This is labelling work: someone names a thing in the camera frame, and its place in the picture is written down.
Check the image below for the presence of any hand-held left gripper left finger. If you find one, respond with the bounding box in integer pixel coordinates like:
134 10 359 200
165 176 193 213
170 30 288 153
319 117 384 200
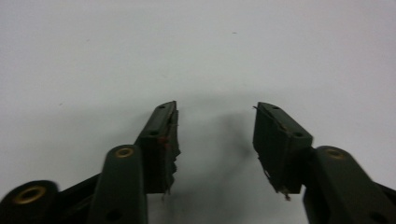
87 101 181 224

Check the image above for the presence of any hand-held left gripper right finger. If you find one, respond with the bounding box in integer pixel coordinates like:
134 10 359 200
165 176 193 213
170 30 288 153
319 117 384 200
252 102 396 224

